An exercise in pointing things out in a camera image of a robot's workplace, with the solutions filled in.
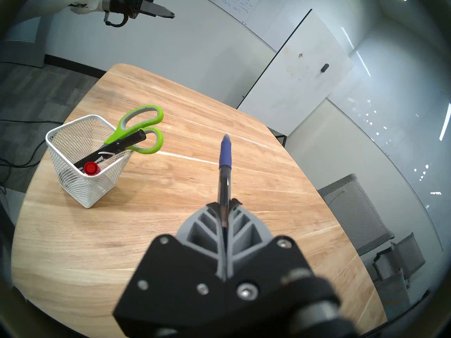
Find blue ballpoint pen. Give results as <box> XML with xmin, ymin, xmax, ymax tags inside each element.
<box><xmin>217</xmin><ymin>133</ymin><xmax>233</xmax><ymax>236</ymax></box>

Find black left gripper cable loop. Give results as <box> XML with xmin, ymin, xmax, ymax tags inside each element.
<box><xmin>104</xmin><ymin>11</ymin><xmax>130</xmax><ymax>28</ymax></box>

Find green handled scissors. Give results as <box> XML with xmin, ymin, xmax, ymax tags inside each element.
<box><xmin>103</xmin><ymin>105</ymin><xmax>165</xmax><ymax>155</ymax></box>

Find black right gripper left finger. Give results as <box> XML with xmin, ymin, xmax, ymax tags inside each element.
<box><xmin>113</xmin><ymin>204</ymin><xmax>227</xmax><ymax>338</ymax></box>

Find long black floor cable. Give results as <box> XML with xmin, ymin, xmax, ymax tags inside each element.
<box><xmin>0</xmin><ymin>118</ymin><xmax>62</xmax><ymax>169</ymax></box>

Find wall whiteboard with writing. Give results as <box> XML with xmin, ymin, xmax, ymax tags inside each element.
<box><xmin>190</xmin><ymin>0</ymin><xmax>272</xmax><ymax>26</ymax></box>

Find grey mesh office chair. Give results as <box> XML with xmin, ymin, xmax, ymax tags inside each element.
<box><xmin>374</xmin><ymin>270</ymin><xmax>413</xmax><ymax>313</ymax></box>
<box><xmin>317</xmin><ymin>174</ymin><xmax>395</xmax><ymax>257</ymax></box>

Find white wire mesh pen holder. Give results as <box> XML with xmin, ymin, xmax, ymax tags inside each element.
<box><xmin>45</xmin><ymin>114</ymin><xmax>136</xmax><ymax>209</ymax></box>

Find wide glass wall whiteboard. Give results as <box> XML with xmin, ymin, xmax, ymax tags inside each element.
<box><xmin>326</xmin><ymin>20</ymin><xmax>451</xmax><ymax>250</ymax></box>

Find black permanent marker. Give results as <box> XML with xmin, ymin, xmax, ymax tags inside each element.
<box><xmin>73</xmin><ymin>130</ymin><xmax>147</xmax><ymax>169</ymax></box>

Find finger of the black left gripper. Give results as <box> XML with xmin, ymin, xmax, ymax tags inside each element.
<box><xmin>140</xmin><ymin>0</ymin><xmax>175</xmax><ymax>19</ymax></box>

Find mobile whiteboard on stand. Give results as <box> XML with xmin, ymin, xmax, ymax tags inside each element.
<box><xmin>236</xmin><ymin>9</ymin><xmax>355</xmax><ymax>137</ymax></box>

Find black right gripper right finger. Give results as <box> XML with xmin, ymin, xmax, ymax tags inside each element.
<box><xmin>225</xmin><ymin>198</ymin><xmax>357</xmax><ymax>338</ymax></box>

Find grey office chair with armrests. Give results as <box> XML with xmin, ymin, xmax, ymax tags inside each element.
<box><xmin>372</xmin><ymin>232</ymin><xmax>427</xmax><ymax>281</ymax></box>

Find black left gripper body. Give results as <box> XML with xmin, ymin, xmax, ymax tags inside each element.
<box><xmin>102</xmin><ymin>0</ymin><xmax>144</xmax><ymax>20</ymax></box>

